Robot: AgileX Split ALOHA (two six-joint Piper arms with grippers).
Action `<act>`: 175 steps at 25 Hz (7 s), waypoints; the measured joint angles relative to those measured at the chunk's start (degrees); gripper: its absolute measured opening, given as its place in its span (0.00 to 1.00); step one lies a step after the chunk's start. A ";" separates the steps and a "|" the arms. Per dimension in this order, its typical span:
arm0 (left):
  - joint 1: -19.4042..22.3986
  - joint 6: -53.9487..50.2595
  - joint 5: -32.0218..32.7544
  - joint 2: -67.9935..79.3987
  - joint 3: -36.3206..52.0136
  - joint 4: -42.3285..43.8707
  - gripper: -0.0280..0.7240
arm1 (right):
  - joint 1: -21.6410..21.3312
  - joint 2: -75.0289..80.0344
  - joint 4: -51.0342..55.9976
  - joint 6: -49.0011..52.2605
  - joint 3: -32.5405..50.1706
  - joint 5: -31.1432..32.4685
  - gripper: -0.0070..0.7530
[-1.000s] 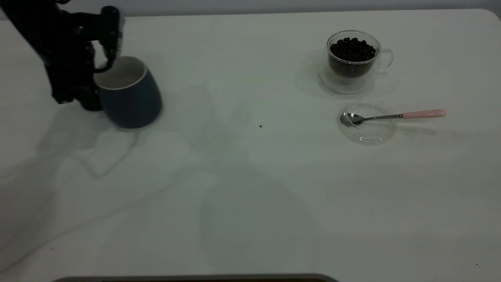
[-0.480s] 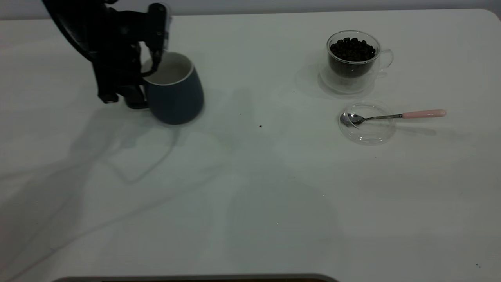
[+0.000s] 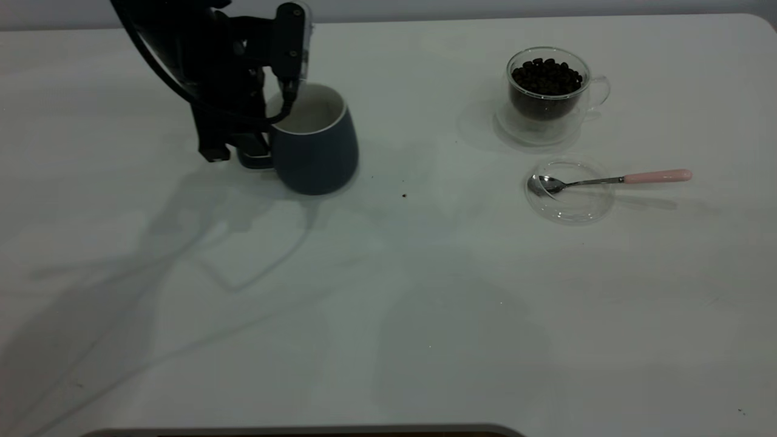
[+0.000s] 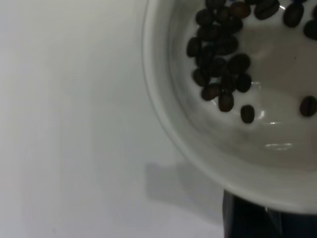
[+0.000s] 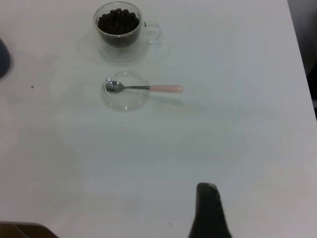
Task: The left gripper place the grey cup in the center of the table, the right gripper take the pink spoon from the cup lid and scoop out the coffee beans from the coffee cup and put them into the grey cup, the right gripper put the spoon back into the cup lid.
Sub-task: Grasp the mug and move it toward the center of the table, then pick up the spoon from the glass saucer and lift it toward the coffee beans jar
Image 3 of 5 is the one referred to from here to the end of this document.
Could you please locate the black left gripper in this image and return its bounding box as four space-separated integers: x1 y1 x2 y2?
176 12 275 170

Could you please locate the dark blue ceramic mug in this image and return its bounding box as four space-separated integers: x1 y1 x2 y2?
267 83 359 196

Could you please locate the steel spoon with pink handle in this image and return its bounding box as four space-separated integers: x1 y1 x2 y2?
528 169 693 197

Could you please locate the heap of coffee beans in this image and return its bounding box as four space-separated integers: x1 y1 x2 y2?
511 58 584 120

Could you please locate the clear glass saucer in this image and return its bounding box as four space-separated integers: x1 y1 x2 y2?
493 97 589 147
524 157 616 226

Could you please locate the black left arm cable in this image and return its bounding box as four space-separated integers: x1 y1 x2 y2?
111 0 299 128

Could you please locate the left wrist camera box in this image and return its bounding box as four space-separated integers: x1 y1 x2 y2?
271 2 314 84

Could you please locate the clear glass handled cup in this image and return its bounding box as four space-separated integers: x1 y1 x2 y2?
506 47 611 123

